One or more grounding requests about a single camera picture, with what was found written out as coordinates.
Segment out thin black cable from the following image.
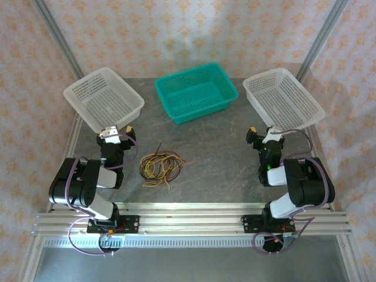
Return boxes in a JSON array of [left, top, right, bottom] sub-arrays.
[[139, 142, 177, 180], [139, 154, 180, 182]]

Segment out white plastic mesh basket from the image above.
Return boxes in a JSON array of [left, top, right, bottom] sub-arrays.
[[63, 66, 146, 135], [242, 67, 326, 132]]

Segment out teal plastic mesh basket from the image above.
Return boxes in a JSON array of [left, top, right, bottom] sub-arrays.
[[155, 62, 239, 125]]

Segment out grey metal lower panel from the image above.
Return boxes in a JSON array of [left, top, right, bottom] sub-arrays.
[[29, 246, 350, 282]]

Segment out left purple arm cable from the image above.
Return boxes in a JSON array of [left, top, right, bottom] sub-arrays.
[[65, 133, 139, 257]]

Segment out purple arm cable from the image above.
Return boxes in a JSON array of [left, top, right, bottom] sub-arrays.
[[253, 129, 330, 256], [65, 133, 139, 257]]

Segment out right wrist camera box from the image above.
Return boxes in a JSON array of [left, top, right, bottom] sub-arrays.
[[262, 125, 285, 144]]

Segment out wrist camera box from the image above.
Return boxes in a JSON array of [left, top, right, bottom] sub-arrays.
[[99, 125, 120, 145], [262, 125, 285, 144]]

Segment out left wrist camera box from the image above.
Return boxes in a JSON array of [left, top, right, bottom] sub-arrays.
[[99, 125, 120, 145]]

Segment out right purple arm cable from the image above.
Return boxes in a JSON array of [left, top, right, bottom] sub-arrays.
[[253, 129, 330, 256]]

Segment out aluminium table side rail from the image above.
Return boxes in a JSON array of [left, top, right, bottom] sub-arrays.
[[46, 114, 85, 212], [304, 126, 335, 212]]

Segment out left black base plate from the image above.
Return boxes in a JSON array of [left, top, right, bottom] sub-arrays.
[[86, 214, 140, 235]]

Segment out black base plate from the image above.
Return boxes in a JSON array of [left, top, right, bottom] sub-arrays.
[[240, 214, 296, 235], [86, 214, 140, 235]]

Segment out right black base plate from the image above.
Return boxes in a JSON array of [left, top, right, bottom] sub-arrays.
[[240, 214, 296, 235]]

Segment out aluminium mounting rail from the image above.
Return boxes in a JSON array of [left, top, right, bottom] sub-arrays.
[[31, 202, 353, 237]]

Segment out aluminium frame post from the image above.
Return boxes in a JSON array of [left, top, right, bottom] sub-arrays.
[[295, 0, 350, 82], [31, 0, 86, 80]]

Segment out grey slotted cable duct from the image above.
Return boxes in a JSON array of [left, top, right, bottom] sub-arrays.
[[43, 236, 294, 249]]

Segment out aluminium frame leg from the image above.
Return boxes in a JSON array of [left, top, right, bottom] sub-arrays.
[[337, 234, 364, 282], [22, 234, 45, 282]]

